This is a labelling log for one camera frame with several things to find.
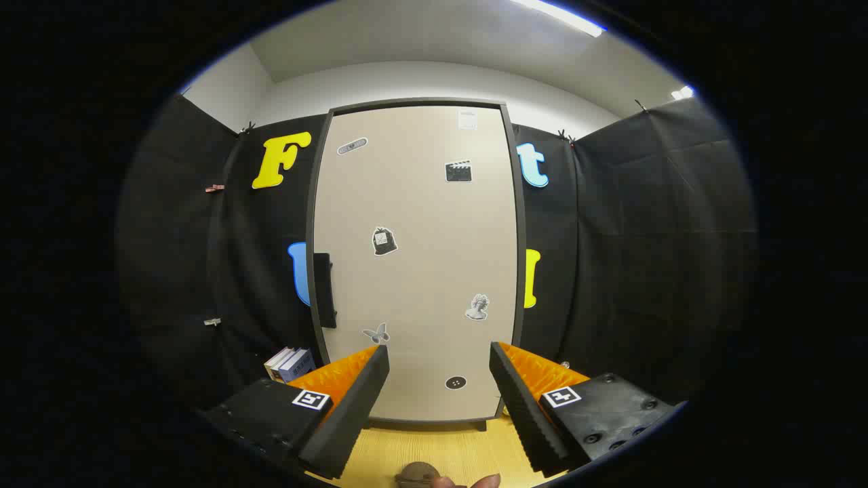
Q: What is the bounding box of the blue book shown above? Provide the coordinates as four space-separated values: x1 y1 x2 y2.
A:
278 349 317 384

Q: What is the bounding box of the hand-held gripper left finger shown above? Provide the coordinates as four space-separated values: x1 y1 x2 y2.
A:
203 344 391 481

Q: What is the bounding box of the brown fuzzy shoe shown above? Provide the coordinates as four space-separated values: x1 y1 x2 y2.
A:
395 462 441 488

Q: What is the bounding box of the long ceiling light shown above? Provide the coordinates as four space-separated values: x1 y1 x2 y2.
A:
509 0 606 38

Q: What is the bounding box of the white book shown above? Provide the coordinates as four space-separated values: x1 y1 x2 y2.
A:
264 347 296 380

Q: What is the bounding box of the black cabinet door handle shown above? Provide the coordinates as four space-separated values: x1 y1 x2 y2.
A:
313 253 338 329

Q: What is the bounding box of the black backdrop cloth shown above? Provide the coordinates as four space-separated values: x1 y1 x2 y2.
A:
115 95 757 421

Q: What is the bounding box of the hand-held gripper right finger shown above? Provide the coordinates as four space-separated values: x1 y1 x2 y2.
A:
490 341 679 479

